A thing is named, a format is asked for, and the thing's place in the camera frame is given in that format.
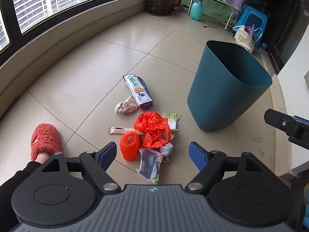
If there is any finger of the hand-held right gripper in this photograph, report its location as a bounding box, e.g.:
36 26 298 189
264 109 309 151
293 115 309 129

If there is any orange plastic bag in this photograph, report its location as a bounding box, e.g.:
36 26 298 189
133 111 175 149

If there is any brown stick snack wrapper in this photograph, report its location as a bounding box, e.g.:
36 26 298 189
108 126 147 136

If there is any black sliding door frame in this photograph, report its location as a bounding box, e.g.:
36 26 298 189
267 0 309 73

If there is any black power cable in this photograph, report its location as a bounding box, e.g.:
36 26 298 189
204 5 229 29

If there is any green white torn wrapper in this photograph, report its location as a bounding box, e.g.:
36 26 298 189
162 112 182 131

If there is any orange foam fruit net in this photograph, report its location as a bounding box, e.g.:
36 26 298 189
119 132 141 162

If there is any teal plastic bin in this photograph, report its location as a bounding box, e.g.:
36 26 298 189
187 40 273 132

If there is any white purple biscuit packet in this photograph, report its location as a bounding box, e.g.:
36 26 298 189
123 74 154 109

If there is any crumpled beige tissue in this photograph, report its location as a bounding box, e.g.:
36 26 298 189
115 96 139 114

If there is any white shopping bag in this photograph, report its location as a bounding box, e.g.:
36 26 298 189
232 25 257 54

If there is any orange fuzzy slipper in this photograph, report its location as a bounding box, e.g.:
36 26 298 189
31 123 62 162

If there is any blue plastic stool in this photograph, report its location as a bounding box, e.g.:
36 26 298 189
235 5 269 50

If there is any black framed window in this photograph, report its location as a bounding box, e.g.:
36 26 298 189
0 0 169 52

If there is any grey pouch packet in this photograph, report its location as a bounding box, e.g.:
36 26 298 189
137 148 164 184

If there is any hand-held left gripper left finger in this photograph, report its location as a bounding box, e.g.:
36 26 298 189
42 141 121 195

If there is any person's leg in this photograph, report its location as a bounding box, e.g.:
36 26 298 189
0 151 53 230

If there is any white metal rack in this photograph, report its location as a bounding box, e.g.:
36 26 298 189
188 0 237 31

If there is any white tissue ball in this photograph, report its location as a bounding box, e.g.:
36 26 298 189
159 142 174 164

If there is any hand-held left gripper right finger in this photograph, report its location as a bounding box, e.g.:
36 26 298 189
185 141 265 194

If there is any teal spray bottle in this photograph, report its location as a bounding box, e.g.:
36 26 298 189
189 0 205 21

